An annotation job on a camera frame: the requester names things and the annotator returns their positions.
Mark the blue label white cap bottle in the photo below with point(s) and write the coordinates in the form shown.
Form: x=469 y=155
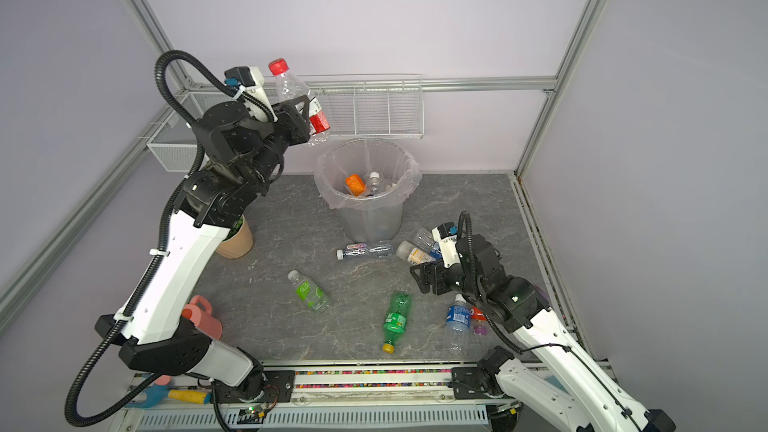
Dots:
x=373 y=184

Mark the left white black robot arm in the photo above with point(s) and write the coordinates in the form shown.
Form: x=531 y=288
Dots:
x=198 y=216

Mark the pink round toy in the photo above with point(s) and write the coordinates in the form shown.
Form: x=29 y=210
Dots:
x=201 y=318

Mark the clear plastic bin liner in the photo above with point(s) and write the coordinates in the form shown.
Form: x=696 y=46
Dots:
x=397 y=168

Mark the frosted bottle yellow label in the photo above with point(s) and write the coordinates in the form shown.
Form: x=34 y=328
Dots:
x=413 y=254

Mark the small blue label water bottle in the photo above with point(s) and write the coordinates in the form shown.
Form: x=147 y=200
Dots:
x=457 y=324

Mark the green plant in beige pot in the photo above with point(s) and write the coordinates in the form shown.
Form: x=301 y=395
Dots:
x=238 y=242

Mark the red cap clear bottle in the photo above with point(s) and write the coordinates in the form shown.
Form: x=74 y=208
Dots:
x=290 y=86

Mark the lime green label bottle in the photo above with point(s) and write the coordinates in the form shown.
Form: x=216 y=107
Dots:
x=308 y=292

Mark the aluminium rail with beads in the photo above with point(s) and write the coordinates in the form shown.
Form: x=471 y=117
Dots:
x=438 y=382

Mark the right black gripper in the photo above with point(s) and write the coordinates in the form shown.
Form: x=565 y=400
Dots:
x=426 y=281

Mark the green soda bottle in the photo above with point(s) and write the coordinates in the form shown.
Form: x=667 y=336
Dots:
x=395 y=323

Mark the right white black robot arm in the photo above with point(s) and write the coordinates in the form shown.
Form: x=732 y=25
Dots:
x=539 y=362

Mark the clear bottle blue label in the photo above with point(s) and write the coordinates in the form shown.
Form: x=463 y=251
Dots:
x=424 y=240

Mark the Ganten clear water bottle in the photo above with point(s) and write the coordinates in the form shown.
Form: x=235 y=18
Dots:
x=365 y=250

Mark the grey mesh waste bin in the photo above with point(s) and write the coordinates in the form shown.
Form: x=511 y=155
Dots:
x=373 y=225

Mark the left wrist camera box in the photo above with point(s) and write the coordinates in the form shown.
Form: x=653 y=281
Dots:
x=246 y=84

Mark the teal yellow toy tool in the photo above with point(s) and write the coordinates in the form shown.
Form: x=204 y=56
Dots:
x=154 y=395

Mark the orange label bottle yellow cap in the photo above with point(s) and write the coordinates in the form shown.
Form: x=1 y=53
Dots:
x=355 y=185

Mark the white wire wall rack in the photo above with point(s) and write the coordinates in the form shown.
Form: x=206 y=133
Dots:
x=371 y=105

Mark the white mesh wall basket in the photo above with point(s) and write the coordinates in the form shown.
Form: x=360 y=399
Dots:
x=174 y=144

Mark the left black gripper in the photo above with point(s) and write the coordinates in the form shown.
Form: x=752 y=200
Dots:
x=287 y=115

